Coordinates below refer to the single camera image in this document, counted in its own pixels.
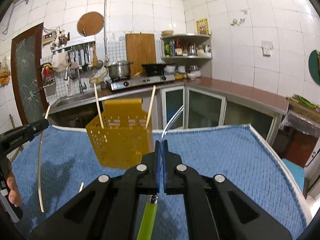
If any green handled fork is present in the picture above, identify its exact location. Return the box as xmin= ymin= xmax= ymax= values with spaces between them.
xmin=137 ymin=195 xmax=158 ymax=240

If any person left hand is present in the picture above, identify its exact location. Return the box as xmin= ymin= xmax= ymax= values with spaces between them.
xmin=7 ymin=171 xmax=22 ymax=207

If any yellow perforated utensil holder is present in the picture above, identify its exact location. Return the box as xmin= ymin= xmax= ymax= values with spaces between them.
xmin=86 ymin=98 xmax=153 ymax=170

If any steel sink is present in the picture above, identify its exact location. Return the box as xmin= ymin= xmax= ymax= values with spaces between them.
xmin=49 ymin=90 xmax=95 ymax=114

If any steel cooking pot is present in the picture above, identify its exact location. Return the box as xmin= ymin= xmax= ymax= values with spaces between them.
xmin=106 ymin=60 xmax=133 ymax=79

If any wooden crate with vegetables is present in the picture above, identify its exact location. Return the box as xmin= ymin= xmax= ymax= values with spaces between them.
xmin=289 ymin=95 xmax=319 ymax=118

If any round woven mat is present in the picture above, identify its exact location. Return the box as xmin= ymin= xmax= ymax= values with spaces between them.
xmin=76 ymin=11 xmax=104 ymax=36

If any black wok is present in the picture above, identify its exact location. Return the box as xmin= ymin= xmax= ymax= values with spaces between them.
xmin=142 ymin=63 xmax=167 ymax=76

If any wooden cutting board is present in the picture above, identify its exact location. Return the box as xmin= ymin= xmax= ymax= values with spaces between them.
xmin=125 ymin=33 xmax=156 ymax=76

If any wall utensil rack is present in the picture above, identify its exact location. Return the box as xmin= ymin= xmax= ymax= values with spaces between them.
xmin=51 ymin=35 xmax=95 ymax=54

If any corner wall shelf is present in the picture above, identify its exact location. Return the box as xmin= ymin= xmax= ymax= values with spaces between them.
xmin=160 ymin=33 xmax=213 ymax=78

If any white wall socket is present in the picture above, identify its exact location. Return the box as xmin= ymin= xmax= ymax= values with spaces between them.
xmin=261 ymin=41 xmax=273 ymax=57

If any green round wall board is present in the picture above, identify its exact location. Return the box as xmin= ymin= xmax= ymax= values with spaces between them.
xmin=308 ymin=50 xmax=320 ymax=85

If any yellow wall poster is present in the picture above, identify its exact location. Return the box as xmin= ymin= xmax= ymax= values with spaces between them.
xmin=196 ymin=18 xmax=210 ymax=35

